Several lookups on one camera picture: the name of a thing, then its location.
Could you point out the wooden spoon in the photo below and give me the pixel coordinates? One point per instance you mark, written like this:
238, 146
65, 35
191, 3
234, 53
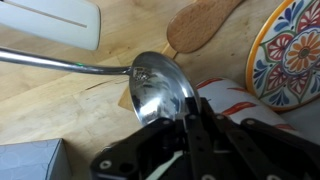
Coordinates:
196, 26

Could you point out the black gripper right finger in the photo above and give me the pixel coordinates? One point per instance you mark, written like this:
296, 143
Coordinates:
226, 150

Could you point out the colourful floral painted plate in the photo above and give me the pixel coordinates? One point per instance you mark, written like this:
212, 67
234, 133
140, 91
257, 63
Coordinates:
290, 56

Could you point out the blue tissue box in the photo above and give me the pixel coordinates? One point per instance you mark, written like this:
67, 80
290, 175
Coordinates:
30, 160

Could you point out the white chilli print utensil holder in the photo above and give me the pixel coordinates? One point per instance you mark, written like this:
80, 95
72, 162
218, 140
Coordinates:
240, 103

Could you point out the silver serving spoon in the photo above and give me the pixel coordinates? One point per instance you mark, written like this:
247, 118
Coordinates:
156, 86

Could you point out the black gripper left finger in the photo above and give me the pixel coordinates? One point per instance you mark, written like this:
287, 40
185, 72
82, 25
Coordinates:
196, 133

